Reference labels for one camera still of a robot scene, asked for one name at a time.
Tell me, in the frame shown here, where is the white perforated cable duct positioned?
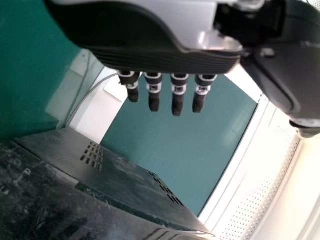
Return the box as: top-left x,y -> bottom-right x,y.
199,96 -> 320,240

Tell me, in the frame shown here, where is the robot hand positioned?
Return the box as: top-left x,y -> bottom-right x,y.
44,0 -> 320,140

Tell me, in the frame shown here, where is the thin grey cable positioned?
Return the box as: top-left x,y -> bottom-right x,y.
66,71 -> 121,124

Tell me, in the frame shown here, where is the black oven with glass door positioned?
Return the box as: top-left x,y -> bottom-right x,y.
0,126 -> 216,240

